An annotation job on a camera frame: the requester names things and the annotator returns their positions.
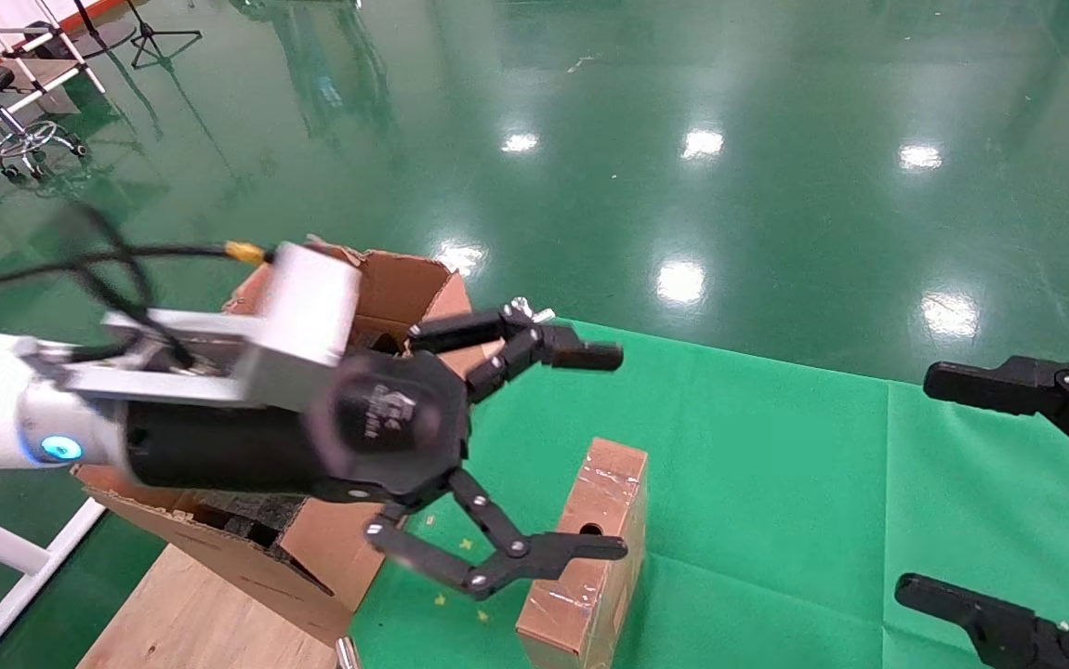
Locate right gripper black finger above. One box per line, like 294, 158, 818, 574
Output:
923, 351, 1069, 484
895, 573, 1069, 669

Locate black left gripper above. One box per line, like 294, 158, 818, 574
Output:
124, 297, 630, 600

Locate small taped cardboard box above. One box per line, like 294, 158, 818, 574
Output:
514, 437, 649, 669

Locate large open cardboard carton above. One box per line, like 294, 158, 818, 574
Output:
74, 237, 498, 647

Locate green cloth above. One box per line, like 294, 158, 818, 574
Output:
349, 316, 1069, 669

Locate black microphone tripod stand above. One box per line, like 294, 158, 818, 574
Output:
128, 0, 205, 72

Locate black round-base stand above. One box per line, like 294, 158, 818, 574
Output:
23, 0, 138, 62

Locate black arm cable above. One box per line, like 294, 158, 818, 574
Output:
0, 209, 271, 373

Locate long white frame table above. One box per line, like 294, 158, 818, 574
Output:
0, 0, 108, 191

